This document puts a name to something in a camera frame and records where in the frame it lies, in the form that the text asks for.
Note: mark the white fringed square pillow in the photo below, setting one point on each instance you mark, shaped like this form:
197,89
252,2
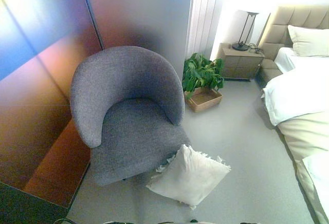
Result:
189,176

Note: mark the white bed pillow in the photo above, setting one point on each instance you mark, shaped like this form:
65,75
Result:
309,41

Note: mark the grey fabric tub armchair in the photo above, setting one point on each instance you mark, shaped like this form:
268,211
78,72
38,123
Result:
133,121

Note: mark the woven rectangular basket planter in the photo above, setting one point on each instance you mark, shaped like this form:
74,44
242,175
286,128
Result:
204,100

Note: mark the green leafy potted plant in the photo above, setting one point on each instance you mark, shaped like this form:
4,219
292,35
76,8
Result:
201,73

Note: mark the beige bedside nightstand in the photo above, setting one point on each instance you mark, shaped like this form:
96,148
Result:
241,63

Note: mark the black table lamp white shade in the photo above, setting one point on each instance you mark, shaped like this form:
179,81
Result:
246,26

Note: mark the glossy wooden wardrobe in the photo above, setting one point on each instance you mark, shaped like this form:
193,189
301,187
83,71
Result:
43,80

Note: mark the bed with white duvet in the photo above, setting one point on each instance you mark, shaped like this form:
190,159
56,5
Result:
303,105

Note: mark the beige tufted upholstered headboard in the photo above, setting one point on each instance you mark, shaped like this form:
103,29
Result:
282,26

